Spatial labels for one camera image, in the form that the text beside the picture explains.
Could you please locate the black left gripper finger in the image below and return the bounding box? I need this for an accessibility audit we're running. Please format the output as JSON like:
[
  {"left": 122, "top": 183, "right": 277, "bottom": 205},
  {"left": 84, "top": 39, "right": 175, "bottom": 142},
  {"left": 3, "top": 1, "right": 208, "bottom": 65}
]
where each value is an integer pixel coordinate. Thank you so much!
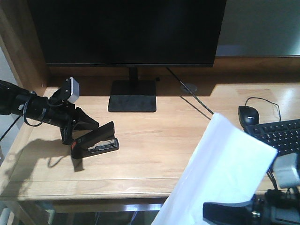
[
  {"left": 73, "top": 107, "right": 98, "bottom": 130},
  {"left": 60, "top": 121, "right": 73, "bottom": 145}
]

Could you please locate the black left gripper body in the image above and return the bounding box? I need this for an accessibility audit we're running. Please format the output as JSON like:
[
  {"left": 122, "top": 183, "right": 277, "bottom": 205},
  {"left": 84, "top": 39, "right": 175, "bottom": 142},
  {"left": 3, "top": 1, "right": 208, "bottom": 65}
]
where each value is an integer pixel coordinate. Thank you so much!
[{"left": 45, "top": 104, "right": 75, "bottom": 128}]

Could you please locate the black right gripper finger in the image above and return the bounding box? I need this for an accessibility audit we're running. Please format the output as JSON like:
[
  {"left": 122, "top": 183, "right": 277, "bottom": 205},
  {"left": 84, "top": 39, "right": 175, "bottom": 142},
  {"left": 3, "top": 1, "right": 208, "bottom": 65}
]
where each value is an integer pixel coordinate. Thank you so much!
[{"left": 202, "top": 201, "right": 252, "bottom": 225}]

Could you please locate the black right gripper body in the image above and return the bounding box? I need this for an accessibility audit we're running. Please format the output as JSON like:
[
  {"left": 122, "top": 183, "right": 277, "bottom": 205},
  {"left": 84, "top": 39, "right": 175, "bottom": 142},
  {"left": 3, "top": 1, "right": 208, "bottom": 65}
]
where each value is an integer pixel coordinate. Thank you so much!
[{"left": 248, "top": 187, "right": 300, "bottom": 225}]

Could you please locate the black stapler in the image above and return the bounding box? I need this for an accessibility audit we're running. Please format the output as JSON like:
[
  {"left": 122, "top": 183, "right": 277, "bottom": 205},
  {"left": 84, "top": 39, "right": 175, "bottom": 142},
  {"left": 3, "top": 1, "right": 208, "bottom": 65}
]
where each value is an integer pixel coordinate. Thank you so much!
[{"left": 71, "top": 121, "right": 119, "bottom": 159}]

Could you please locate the white paper sheet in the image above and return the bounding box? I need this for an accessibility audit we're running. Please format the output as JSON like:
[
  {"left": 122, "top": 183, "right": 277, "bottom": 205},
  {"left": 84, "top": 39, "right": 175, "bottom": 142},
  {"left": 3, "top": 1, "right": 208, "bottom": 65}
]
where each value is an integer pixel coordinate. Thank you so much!
[{"left": 153, "top": 113, "right": 277, "bottom": 225}]

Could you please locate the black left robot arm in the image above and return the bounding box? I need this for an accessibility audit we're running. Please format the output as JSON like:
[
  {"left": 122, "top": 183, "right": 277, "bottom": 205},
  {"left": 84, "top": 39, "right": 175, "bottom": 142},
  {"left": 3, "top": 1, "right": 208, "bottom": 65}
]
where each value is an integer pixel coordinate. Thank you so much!
[{"left": 0, "top": 77, "right": 99, "bottom": 145}]

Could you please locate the wooden desk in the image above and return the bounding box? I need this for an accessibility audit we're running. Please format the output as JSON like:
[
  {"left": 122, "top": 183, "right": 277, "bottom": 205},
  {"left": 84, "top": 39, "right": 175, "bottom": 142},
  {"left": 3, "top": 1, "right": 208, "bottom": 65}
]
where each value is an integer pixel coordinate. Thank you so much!
[{"left": 0, "top": 57, "right": 300, "bottom": 225}]

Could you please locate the black keyboard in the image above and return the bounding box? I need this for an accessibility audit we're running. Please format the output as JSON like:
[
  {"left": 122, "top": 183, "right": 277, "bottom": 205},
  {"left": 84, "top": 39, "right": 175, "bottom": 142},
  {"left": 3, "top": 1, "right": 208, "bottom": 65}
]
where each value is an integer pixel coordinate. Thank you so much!
[{"left": 244, "top": 119, "right": 300, "bottom": 157}]

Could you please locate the black computer mouse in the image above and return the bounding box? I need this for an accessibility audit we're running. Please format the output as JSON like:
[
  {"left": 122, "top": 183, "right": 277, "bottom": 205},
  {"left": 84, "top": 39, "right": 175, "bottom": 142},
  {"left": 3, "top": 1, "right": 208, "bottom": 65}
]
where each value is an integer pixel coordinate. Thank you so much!
[{"left": 238, "top": 105, "right": 259, "bottom": 127}]

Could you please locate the black computer monitor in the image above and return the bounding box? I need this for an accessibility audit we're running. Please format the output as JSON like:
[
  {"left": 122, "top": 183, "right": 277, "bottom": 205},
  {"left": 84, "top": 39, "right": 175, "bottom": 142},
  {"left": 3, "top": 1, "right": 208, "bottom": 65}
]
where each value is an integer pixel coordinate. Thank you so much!
[{"left": 28, "top": 0, "right": 226, "bottom": 112}]

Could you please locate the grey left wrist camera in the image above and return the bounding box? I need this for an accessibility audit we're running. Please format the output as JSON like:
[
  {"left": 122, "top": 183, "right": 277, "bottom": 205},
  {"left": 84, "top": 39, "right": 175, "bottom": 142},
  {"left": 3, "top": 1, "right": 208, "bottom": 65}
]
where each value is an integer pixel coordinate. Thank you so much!
[{"left": 60, "top": 77, "right": 80, "bottom": 103}]

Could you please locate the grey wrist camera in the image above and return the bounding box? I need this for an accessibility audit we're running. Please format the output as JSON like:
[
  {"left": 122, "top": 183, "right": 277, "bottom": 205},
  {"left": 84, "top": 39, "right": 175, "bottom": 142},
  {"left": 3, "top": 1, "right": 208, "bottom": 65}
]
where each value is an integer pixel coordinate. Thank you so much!
[
  {"left": 60, "top": 77, "right": 80, "bottom": 103},
  {"left": 273, "top": 153, "right": 300, "bottom": 188}
]

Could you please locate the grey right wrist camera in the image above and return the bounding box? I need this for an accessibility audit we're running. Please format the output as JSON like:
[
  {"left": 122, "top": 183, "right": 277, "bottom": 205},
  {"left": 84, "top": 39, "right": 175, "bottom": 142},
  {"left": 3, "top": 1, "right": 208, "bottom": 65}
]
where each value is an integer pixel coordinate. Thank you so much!
[{"left": 273, "top": 153, "right": 300, "bottom": 188}]

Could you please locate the black monitor cable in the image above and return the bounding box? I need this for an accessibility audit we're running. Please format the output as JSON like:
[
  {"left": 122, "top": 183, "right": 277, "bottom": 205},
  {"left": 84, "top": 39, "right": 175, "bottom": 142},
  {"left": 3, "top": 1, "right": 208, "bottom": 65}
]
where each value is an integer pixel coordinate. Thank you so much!
[{"left": 165, "top": 67, "right": 214, "bottom": 116}]

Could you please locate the grey desk cable grommet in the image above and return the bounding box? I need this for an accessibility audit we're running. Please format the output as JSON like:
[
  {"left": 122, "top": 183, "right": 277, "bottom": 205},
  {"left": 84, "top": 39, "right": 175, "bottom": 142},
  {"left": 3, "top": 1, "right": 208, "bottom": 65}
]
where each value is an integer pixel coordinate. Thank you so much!
[{"left": 180, "top": 83, "right": 197, "bottom": 93}]

